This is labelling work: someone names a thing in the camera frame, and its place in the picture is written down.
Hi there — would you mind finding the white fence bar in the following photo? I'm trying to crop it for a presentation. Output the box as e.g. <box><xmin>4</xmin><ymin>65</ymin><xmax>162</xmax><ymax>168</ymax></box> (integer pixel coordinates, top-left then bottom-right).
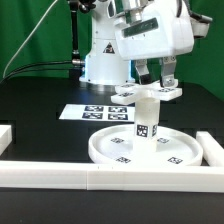
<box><xmin>196</xmin><ymin>131</ymin><xmax>224</xmax><ymax>167</ymax></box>
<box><xmin>0</xmin><ymin>161</ymin><xmax>224</xmax><ymax>193</ymax></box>
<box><xmin>0</xmin><ymin>125</ymin><xmax>12</xmax><ymax>156</ymax></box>

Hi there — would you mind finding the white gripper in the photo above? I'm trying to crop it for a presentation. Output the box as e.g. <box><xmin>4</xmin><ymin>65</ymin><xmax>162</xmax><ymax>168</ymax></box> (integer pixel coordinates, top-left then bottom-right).
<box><xmin>114</xmin><ymin>3</ymin><xmax>194</xmax><ymax>87</ymax></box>

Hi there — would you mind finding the grey cable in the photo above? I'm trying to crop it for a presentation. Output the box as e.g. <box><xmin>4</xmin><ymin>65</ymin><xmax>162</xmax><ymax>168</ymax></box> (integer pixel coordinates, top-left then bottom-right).
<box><xmin>2</xmin><ymin>0</ymin><xmax>59</xmax><ymax>79</ymax></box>

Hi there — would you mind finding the black cable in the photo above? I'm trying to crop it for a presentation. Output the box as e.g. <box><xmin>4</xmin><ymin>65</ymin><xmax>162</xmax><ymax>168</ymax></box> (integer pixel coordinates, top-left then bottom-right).
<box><xmin>0</xmin><ymin>59</ymin><xmax>75</xmax><ymax>84</ymax></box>

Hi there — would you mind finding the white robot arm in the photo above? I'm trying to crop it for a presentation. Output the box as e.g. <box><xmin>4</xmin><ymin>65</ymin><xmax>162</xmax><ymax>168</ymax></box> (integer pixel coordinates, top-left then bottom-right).
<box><xmin>80</xmin><ymin>0</ymin><xmax>194</xmax><ymax>86</ymax></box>

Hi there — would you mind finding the white marker sheet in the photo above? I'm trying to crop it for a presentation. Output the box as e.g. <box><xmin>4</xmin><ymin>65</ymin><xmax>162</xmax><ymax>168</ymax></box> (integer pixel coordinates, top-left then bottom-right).
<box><xmin>59</xmin><ymin>104</ymin><xmax>135</xmax><ymax>122</ymax></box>

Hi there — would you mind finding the white right fence bar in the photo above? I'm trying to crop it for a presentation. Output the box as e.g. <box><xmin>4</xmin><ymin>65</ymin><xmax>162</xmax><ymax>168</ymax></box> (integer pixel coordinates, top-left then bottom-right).
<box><xmin>196</xmin><ymin>131</ymin><xmax>224</xmax><ymax>167</ymax></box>

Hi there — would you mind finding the white round table top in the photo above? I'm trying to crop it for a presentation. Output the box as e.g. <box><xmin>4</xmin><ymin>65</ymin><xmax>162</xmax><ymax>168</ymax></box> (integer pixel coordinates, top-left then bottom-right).
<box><xmin>88</xmin><ymin>124</ymin><xmax>203</xmax><ymax>167</ymax></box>

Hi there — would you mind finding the white front fence bar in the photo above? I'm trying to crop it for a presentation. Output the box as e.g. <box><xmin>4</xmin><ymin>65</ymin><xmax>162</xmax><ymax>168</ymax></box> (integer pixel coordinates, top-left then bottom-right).
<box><xmin>0</xmin><ymin>161</ymin><xmax>224</xmax><ymax>193</ymax></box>

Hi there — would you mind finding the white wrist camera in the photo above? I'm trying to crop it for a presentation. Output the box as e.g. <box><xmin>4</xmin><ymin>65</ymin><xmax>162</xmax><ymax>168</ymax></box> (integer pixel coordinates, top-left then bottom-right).
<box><xmin>190</xmin><ymin>12</ymin><xmax>213</xmax><ymax>39</ymax></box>

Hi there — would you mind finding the white cross-shaped table base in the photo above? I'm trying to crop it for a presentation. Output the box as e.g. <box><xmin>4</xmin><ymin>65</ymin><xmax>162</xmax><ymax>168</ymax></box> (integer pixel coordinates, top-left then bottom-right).
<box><xmin>111</xmin><ymin>81</ymin><xmax>182</xmax><ymax>105</ymax></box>

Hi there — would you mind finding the white left fence bar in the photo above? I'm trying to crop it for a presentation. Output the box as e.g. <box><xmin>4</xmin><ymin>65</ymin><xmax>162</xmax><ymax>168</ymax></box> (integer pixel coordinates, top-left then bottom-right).
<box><xmin>0</xmin><ymin>125</ymin><xmax>12</xmax><ymax>156</ymax></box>

